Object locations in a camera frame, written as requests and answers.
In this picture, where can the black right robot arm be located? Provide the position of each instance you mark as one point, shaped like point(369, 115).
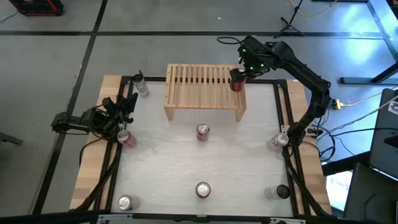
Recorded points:
point(311, 77)

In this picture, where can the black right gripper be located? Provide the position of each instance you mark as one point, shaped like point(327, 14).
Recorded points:
point(258, 57)

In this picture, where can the yellow power plug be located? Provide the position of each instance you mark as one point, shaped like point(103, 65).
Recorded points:
point(336, 104)

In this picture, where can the black tripod stand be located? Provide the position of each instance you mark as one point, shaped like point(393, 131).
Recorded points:
point(289, 25)

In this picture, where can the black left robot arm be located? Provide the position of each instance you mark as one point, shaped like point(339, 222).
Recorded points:
point(68, 123)

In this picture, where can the grey chair leg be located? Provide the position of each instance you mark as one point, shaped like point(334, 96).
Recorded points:
point(11, 139)

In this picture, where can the red and black crate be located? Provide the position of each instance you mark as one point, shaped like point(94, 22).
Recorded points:
point(37, 9)

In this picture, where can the grey monitor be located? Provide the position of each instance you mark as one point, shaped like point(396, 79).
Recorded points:
point(384, 140)

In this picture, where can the white power strip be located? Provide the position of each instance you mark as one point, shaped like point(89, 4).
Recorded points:
point(312, 131)

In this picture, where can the clear bottle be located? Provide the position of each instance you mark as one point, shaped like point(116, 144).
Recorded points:
point(276, 192)
point(141, 87)

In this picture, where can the silver camera mount bracket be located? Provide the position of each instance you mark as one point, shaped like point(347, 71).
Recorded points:
point(115, 217)
point(287, 221)

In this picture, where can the black aluminium table frame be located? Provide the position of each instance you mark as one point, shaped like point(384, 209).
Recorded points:
point(157, 79)

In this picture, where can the silver Diet Coke can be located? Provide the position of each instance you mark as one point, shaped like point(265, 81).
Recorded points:
point(127, 203)
point(276, 142)

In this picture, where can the red Coca-Cola can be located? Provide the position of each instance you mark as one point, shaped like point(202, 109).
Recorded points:
point(127, 140)
point(202, 133)
point(237, 85)
point(203, 189)

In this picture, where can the white metal bracket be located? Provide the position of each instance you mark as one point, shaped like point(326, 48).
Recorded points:
point(285, 129)

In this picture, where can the black desk leg frame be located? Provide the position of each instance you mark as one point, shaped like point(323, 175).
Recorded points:
point(357, 80)

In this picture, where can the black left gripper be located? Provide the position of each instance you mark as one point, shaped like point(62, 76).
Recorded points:
point(113, 116)

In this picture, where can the wooden slatted shelf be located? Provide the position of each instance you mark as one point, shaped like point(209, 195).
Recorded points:
point(199, 90)

